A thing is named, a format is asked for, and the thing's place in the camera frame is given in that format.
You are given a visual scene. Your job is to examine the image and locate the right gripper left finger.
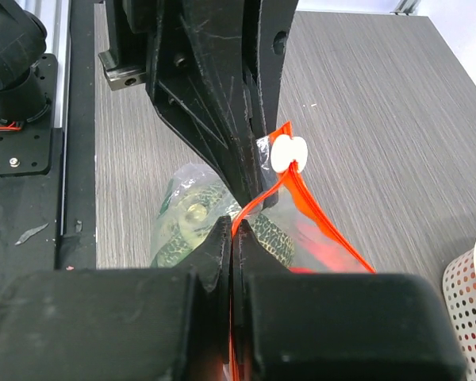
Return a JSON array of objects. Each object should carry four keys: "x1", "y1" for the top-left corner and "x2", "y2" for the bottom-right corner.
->
[{"x1": 0, "y1": 217, "x2": 232, "y2": 380}]

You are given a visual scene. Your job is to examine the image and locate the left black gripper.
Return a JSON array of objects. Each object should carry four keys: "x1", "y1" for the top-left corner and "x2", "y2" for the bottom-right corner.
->
[{"x1": 98, "y1": 0, "x2": 262, "y2": 206}]

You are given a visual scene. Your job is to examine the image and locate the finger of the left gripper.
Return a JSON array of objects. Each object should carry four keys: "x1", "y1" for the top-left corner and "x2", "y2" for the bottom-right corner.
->
[{"x1": 244, "y1": 1, "x2": 298, "y2": 199}]

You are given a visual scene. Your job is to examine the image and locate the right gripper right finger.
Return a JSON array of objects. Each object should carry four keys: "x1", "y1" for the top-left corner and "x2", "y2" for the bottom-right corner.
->
[{"x1": 232, "y1": 221, "x2": 466, "y2": 380}]

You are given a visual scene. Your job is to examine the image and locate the clear zip top bag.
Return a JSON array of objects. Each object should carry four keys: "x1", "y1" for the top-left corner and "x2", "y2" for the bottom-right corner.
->
[{"x1": 150, "y1": 122, "x2": 374, "y2": 273}]

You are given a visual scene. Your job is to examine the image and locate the green melon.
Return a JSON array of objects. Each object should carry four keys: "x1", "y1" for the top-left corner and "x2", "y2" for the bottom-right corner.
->
[{"x1": 151, "y1": 180, "x2": 295, "y2": 267}]

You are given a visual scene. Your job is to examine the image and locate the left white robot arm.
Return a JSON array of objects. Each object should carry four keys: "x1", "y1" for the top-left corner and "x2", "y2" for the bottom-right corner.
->
[{"x1": 0, "y1": 1, "x2": 298, "y2": 205}]

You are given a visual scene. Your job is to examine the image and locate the white plastic basket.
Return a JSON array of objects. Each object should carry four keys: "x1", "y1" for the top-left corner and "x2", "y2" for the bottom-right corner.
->
[{"x1": 442, "y1": 241, "x2": 476, "y2": 380}]

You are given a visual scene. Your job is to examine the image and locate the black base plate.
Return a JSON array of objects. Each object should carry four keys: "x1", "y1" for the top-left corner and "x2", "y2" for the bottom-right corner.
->
[{"x1": 0, "y1": 1, "x2": 97, "y2": 295}]

